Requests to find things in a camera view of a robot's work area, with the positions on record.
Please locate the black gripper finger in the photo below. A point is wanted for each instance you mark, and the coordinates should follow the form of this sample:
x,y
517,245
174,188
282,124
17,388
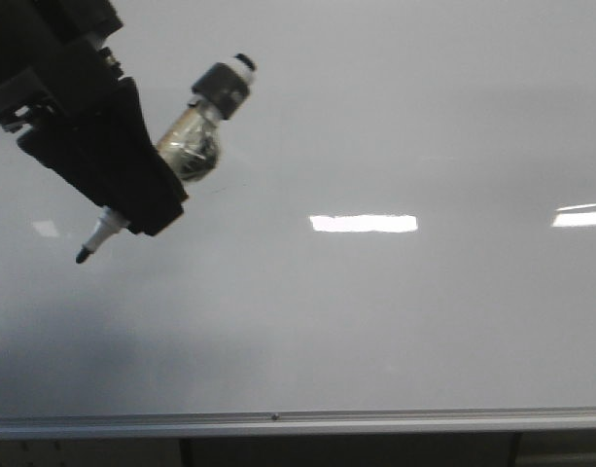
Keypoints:
x,y
106,153

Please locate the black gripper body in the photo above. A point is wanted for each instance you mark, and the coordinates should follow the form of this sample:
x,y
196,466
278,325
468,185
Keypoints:
x,y
52,53

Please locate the black and white whiteboard marker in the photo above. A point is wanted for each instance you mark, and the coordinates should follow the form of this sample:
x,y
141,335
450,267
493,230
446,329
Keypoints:
x,y
191,146

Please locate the white whiteboard with aluminium frame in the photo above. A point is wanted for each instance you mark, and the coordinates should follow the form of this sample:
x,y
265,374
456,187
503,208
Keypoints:
x,y
400,235

